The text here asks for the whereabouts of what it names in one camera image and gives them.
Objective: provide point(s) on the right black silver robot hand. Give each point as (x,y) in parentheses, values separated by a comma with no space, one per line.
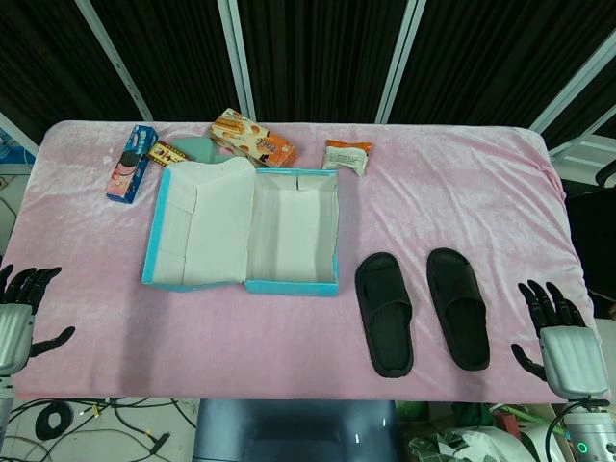
(572,358)

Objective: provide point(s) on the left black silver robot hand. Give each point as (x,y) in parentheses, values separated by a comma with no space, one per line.
(17,332)

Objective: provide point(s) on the black slipper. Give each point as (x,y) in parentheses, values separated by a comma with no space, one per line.
(390,337)
(464,332)

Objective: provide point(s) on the turquoise cardboard shoe box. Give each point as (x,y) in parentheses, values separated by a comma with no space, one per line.
(216,226)

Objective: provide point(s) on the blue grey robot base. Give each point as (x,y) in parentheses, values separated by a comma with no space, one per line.
(293,430)

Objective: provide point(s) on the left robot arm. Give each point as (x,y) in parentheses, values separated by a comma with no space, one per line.
(5,399)

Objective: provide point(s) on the blue Oreo cookie box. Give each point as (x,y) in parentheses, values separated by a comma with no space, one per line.
(131,163)

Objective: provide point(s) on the small red yellow box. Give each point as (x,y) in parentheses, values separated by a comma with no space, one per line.
(166,153)

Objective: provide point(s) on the orange biscuit box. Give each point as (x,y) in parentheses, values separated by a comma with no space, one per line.
(255,139)

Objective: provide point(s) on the green sticks bundle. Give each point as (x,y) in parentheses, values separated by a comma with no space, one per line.
(529,415)

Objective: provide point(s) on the black tape roll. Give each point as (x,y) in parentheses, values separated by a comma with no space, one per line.
(44,423)

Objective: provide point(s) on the white rounded plastic object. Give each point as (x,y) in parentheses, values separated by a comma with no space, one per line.
(500,445)

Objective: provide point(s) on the dark clothed person body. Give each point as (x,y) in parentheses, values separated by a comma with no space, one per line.
(594,240)

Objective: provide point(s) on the green white patterned bag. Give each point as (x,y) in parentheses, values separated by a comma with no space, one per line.
(443,445)

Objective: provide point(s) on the black chair armrest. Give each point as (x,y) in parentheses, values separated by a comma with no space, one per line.
(607,174)

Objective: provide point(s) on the pink velvet table cloth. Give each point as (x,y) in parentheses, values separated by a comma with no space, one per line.
(269,346)

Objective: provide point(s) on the teal plastic dustpan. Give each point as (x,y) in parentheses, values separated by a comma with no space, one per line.
(195,148)

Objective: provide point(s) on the black ribbed partition panel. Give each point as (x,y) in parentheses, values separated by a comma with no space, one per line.
(168,48)
(38,58)
(481,48)
(317,48)

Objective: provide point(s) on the white orange snack packet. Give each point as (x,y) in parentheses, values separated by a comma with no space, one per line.
(346,158)

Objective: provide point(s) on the white partition post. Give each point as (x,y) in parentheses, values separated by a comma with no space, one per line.
(238,58)
(17,131)
(115,60)
(572,77)
(399,62)

